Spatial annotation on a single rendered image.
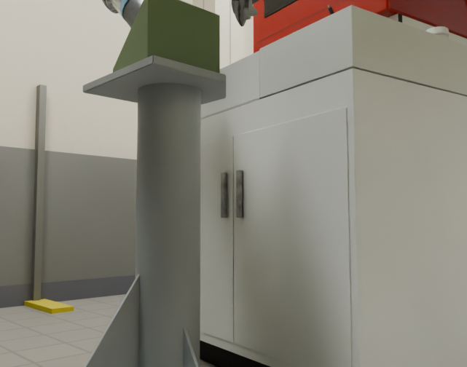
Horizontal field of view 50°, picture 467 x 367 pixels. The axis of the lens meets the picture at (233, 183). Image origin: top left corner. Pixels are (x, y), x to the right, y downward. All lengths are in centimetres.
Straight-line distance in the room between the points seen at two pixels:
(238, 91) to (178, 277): 63
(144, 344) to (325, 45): 83
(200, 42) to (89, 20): 228
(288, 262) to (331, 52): 53
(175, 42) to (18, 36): 212
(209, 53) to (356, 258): 62
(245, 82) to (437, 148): 57
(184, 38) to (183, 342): 73
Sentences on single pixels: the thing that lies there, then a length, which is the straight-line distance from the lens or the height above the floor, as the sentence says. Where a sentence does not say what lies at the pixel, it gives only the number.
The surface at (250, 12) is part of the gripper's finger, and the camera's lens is 169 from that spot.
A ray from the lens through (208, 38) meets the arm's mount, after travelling 133.
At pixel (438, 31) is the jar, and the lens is 171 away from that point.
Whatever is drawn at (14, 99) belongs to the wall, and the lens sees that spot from 319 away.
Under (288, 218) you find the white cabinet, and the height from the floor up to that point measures 47.
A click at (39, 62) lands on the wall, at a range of 330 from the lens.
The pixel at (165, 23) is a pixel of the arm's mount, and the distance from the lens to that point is 126.
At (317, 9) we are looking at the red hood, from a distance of 224.
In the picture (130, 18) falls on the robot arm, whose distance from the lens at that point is 144.
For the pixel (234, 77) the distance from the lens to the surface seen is 157.
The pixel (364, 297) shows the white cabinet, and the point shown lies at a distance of 118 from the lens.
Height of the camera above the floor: 46
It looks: 5 degrees up
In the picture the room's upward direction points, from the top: straight up
